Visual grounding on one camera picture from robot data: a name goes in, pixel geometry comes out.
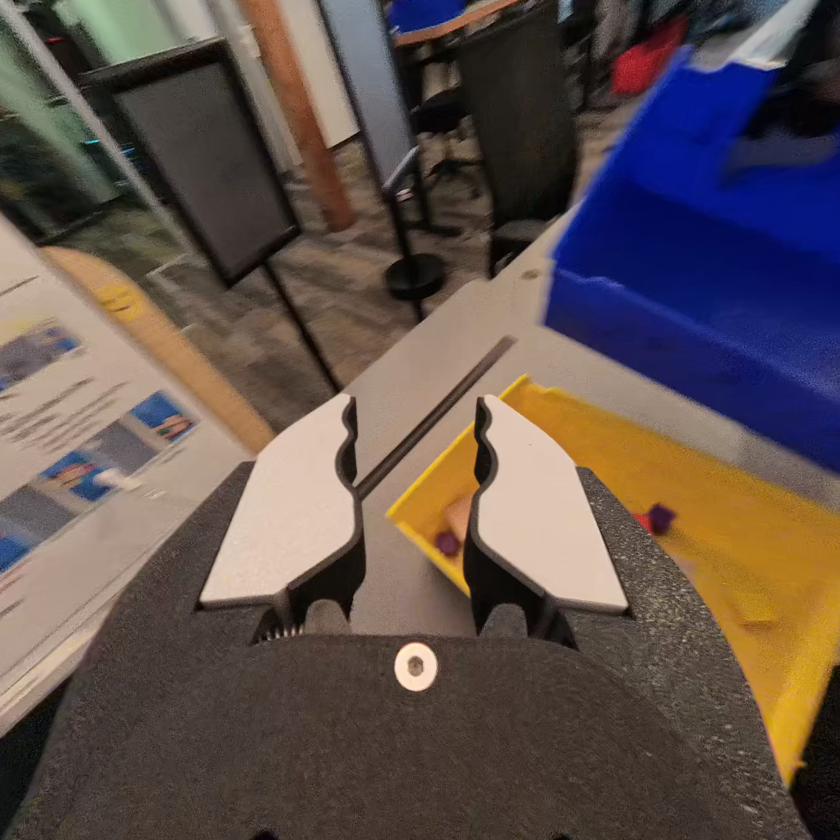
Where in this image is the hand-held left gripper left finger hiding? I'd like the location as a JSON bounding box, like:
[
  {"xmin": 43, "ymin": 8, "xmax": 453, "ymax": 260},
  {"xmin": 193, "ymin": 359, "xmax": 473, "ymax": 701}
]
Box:
[{"xmin": 197, "ymin": 392, "xmax": 367, "ymax": 621}]

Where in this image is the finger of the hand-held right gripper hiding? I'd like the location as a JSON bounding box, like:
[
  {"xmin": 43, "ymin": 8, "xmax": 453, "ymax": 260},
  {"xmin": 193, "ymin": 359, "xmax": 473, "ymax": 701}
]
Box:
[{"xmin": 724, "ymin": 136, "xmax": 840, "ymax": 181}]

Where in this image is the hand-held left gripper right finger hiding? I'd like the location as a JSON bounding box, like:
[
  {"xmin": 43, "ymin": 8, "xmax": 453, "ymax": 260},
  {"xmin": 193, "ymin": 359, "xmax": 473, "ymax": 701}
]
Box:
[{"xmin": 462, "ymin": 394, "xmax": 631, "ymax": 619}]

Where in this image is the pile of coloured wooden cubes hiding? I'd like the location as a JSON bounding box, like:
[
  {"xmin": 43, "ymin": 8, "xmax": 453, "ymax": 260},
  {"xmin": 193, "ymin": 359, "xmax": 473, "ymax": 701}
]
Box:
[{"xmin": 433, "ymin": 495, "xmax": 775, "ymax": 631}]

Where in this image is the blue plastic box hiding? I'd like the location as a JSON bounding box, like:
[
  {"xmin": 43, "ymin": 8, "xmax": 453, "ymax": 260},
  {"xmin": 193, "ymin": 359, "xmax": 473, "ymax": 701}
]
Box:
[
  {"xmin": 387, "ymin": 0, "xmax": 468, "ymax": 32},
  {"xmin": 543, "ymin": 46, "xmax": 840, "ymax": 473}
]

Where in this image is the yellow plastic box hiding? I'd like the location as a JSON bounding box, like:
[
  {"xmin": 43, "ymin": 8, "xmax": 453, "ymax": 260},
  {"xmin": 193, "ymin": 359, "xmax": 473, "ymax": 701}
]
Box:
[{"xmin": 386, "ymin": 374, "xmax": 840, "ymax": 788}]

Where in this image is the red object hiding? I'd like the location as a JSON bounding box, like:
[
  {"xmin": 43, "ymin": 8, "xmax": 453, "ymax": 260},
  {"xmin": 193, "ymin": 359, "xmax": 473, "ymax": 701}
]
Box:
[{"xmin": 610, "ymin": 20, "xmax": 690, "ymax": 96}]

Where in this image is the printed instruction sheet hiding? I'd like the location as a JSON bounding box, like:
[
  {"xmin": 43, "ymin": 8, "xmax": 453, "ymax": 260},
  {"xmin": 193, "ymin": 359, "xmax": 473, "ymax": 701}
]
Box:
[{"xmin": 0, "ymin": 213, "xmax": 258, "ymax": 729}]

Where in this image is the black mesh chair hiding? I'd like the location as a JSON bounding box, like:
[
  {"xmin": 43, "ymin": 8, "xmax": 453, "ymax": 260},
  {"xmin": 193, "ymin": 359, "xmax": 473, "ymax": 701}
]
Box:
[{"xmin": 459, "ymin": 0, "xmax": 580, "ymax": 277}]

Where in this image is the black pole stand round base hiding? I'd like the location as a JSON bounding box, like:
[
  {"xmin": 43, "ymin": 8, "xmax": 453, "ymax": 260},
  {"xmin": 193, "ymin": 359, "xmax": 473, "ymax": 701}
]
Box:
[{"xmin": 384, "ymin": 147, "xmax": 447, "ymax": 303}]

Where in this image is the yellow smiley sticker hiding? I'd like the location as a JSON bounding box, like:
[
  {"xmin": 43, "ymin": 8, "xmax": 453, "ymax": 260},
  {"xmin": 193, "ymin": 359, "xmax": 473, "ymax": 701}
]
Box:
[{"xmin": 92, "ymin": 279, "xmax": 148, "ymax": 322}]

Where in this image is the wooden top desk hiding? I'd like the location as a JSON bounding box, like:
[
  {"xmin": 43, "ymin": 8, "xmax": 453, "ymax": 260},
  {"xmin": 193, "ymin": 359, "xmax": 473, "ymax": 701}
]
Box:
[{"xmin": 394, "ymin": 0, "xmax": 519, "ymax": 47}]

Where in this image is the black framed sign stand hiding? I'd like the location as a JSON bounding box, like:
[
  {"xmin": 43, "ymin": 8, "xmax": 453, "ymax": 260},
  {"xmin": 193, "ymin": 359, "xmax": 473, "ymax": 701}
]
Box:
[{"xmin": 79, "ymin": 36, "xmax": 342, "ymax": 395}]

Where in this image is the wooden post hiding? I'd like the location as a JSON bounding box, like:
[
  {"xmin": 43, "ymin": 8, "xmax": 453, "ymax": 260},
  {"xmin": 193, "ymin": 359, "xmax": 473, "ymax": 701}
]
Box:
[{"xmin": 239, "ymin": 0, "xmax": 358, "ymax": 232}]

